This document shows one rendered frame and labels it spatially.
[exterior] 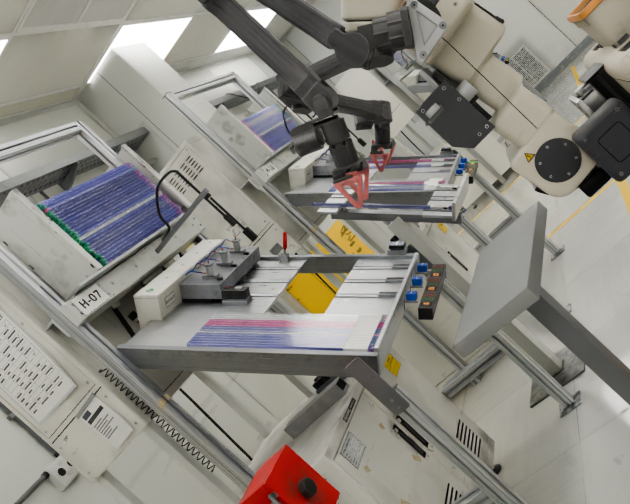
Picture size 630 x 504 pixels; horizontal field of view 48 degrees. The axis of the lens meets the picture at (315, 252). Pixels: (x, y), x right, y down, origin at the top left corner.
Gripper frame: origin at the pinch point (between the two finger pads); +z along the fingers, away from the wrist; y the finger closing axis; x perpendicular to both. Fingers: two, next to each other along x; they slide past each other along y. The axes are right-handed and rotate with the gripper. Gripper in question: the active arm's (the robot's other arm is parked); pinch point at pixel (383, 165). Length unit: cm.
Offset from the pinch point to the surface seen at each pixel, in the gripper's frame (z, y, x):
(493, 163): 120, -382, 7
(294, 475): 17, 148, 15
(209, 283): 12, 80, -36
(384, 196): 24.3, -32.4, -8.4
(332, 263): 20.2, 44.5, -8.4
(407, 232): 20.1, 15.6, 11.3
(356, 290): 16, 70, 7
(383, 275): 17, 58, 12
